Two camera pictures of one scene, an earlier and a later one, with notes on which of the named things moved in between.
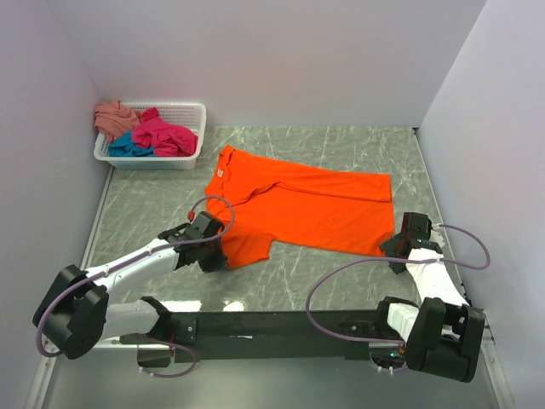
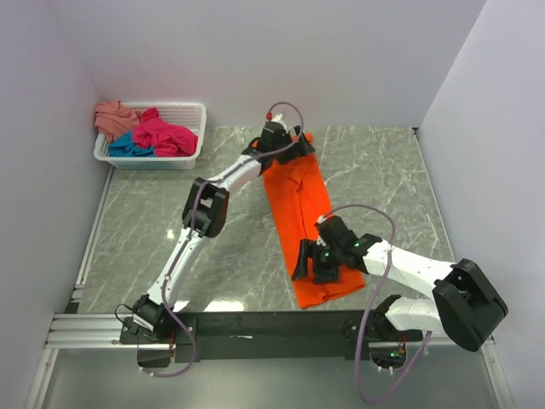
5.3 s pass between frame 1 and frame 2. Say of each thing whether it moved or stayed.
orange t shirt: moved
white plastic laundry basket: stayed
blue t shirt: stayed
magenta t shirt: stayed
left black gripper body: moved
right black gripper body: moved
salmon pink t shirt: stayed
